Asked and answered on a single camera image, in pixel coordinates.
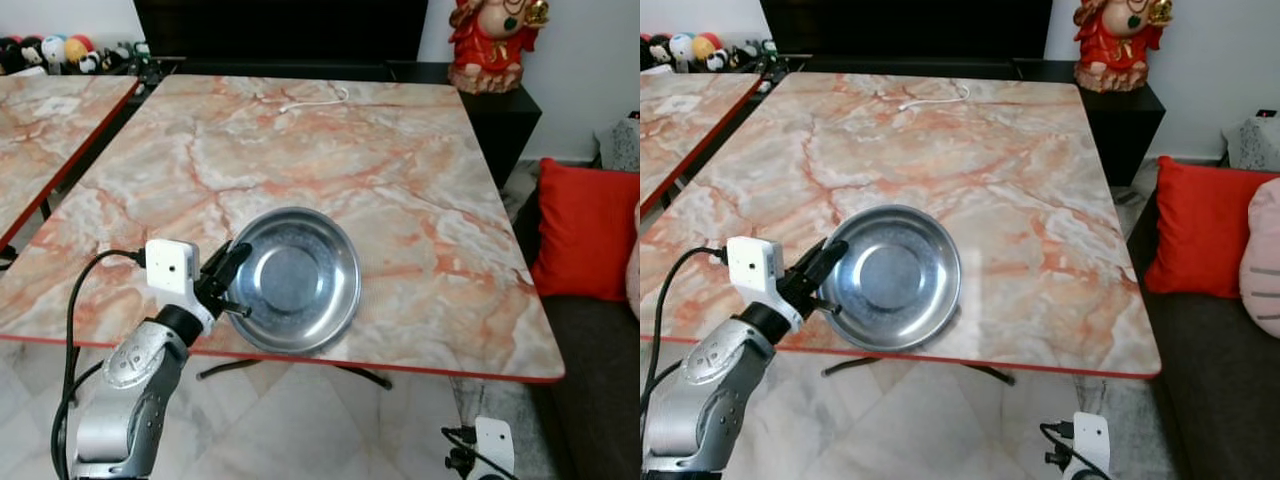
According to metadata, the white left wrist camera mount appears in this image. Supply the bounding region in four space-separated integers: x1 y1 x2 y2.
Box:
145 239 217 333
726 236 802 331

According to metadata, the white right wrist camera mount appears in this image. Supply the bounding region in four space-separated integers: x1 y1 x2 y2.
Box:
474 417 516 477
1073 412 1113 472

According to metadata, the red ceramic figurine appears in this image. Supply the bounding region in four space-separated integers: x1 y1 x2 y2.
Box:
447 0 550 95
1073 0 1173 93

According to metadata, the black television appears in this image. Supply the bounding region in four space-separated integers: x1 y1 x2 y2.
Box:
133 0 429 64
760 0 1053 62

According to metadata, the stainless steel bowl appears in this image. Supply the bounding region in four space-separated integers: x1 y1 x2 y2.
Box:
818 204 963 352
222 207 362 355

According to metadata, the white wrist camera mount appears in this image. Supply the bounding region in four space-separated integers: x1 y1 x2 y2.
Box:
1073 412 1113 472
726 236 802 331
474 417 516 477
145 239 217 333

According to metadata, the grey patterned cushion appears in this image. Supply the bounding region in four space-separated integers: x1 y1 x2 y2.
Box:
1222 117 1280 171
598 118 641 173

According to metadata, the dark grey sofa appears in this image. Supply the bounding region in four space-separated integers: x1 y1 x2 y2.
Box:
512 185 641 480
1128 190 1280 480

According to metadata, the white cable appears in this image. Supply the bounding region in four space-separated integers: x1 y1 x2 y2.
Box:
898 82 971 111
279 87 350 113

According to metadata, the red cushion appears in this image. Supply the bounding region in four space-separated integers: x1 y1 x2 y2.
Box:
1145 156 1280 299
530 158 641 303

